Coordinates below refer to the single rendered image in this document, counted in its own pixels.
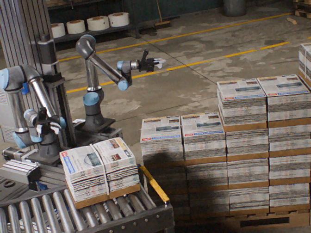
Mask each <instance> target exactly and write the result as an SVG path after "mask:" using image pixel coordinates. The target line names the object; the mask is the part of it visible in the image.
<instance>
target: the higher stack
mask: <svg viewBox="0 0 311 233"><path fill-rule="evenodd" d="M299 69H300V71H301V72H302V73H303V74H304V75H305V77H307V78H308V79H309V81H310V82H311V43H302V44H300V51H299ZM299 78H300V79H301V81H302V82H303V83H304V85H305V86H306V87H307V88H308V89H309V90H310V91H311V88H310V87H309V85H307V83H306V82H305V81H304V79H303V78H302V77H301V76H300V75H299ZM309 188H310V201H309V202H310V204H311V182H310V183H309ZM309 212H310V220H309V223H310V226H311V209H309Z"/></svg>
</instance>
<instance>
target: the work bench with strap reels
mask: <svg viewBox="0 0 311 233"><path fill-rule="evenodd" d="M98 1H104V0H73V1H71V2H72V5H73V6H75V5H81V4H86V3H93V2H98ZM131 1H132V9H133V17H134V23H133V22H131V21H130V17H129V13H128V12H127V5H126V0H123V3H124V12H118V13H113V14H110V15H108V16H97V17H92V18H90V19H87V25H88V26H87V27H85V24H84V21H83V20H74V21H70V22H67V28H68V30H67V31H65V29H64V24H63V23H62V24H61V23H57V24H51V29H52V34H53V37H54V41H55V43H59V42H63V41H69V40H74V39H79V38H81V37H82V36H83V35H91V36H96V35H101V34H106V33H112V32H117V31H123V30H127V32H126V33H130V29H131V28H136V36H137V37H136V39H139V38H140V36H139V29H138V21H137V11H136V3H135V0H131ZM71 2H70V1H67V2H64V1H63V0H50V1H47V2H46V3H47V8H48V10H53V9H59V8H65V7H70V6H72V5H71Z"/></svg>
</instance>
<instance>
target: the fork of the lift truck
mask: <svg viewBox="0 0 311 233"><path fill-rule="evenodd" d="M288 212H296V210H291V211H288ZM273 213H275V212H269V213H267V214H273ZM251 215H255V214H247V216H251ZM281 222H289V217H282V218H270V219H259V220H248V221H241V225H253V224H268V223H281Z"/></svg>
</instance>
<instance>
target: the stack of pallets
mask: <svg viewBox="0 0 311 233"><path fill-rule="evenodd" d="M292 3H293V8H292V9H294V11H295V16H297V17H299V16H304V15H307V17H306V18H307V19H311V0H293V2H292Z"/></svg>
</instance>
